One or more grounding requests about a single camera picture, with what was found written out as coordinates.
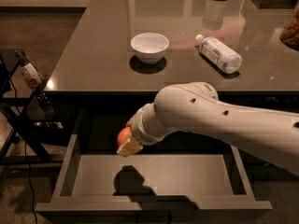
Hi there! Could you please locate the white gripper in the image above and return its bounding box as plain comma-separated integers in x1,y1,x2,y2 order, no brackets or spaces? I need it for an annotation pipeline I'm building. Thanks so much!
117,104,170,157

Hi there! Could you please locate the orange fruit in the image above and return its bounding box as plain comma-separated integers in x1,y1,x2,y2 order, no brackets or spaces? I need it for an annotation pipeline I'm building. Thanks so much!
117,127,131,146

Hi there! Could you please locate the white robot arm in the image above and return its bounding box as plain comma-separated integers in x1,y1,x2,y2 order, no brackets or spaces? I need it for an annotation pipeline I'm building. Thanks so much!
117,82,299,175

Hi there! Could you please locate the open grey top drawer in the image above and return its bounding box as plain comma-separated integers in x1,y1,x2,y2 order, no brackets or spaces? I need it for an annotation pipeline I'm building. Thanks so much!
34,107,273,217

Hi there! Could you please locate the white bowl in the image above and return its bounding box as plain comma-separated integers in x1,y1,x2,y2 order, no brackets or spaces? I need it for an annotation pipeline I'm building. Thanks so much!
131,33,169,64

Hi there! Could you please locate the black side stand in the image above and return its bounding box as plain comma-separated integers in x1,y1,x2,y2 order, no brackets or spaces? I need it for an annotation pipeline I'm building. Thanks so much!
0,49,64,165

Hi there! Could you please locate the spray bottle with label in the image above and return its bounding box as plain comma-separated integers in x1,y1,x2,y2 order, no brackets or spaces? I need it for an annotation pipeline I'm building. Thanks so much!
15,49,43,91

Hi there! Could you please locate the clear plastic water bottle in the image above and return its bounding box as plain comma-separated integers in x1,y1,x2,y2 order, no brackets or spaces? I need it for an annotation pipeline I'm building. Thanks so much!
195,35,242,75

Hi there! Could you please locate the jar of brown snacks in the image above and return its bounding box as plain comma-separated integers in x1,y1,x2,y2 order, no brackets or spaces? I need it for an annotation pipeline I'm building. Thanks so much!
280,1,299,50

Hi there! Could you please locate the black cable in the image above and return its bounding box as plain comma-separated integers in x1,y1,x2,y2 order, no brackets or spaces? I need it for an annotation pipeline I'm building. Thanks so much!
7,77,39,224

